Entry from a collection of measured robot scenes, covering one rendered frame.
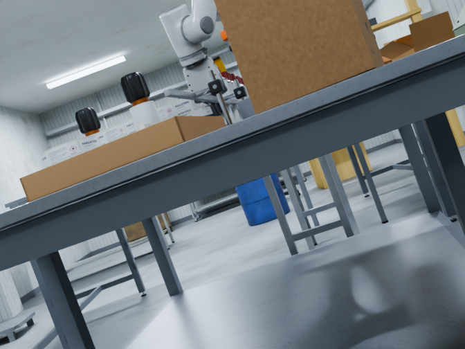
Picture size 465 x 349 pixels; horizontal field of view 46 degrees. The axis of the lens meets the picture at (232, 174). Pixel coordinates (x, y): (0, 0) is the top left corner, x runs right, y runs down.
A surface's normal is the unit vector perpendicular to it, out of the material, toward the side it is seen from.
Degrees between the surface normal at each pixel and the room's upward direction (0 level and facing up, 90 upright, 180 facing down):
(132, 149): 90
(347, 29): 90
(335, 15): 90
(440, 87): 90
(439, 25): 99
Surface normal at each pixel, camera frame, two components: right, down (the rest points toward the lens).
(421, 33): 0.15, 0.15
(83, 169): -0.20, 0.10
